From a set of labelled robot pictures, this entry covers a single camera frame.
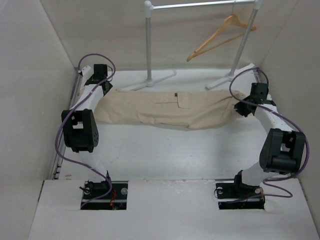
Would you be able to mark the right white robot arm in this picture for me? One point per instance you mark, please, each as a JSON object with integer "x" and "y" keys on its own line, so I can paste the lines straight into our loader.
{"x": 281, "y": 153}

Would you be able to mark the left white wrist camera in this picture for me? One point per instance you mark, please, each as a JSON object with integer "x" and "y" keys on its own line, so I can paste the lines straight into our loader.
{"x": 86, "y": 71}

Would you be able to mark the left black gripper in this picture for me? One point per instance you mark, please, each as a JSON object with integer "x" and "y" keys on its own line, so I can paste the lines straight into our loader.
{"x": 109, "y": 88}

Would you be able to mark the white clothes rack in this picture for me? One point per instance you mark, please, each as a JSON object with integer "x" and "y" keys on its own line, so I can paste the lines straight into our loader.
{"x": 149, "y": 8}

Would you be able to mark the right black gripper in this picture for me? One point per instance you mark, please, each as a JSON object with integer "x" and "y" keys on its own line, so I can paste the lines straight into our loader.
{"x": 240, "y": 110}

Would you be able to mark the wooden clothes hanger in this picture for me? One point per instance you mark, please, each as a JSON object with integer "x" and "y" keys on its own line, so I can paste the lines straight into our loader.
{"x": 220, "y": 37}

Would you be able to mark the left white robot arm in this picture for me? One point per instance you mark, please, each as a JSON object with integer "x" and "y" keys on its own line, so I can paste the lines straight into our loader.
{"x": 79, "y": 127}

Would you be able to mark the beige trousers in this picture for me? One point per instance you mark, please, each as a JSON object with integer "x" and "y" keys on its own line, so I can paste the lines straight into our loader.
{"x": 191, "y": 110}

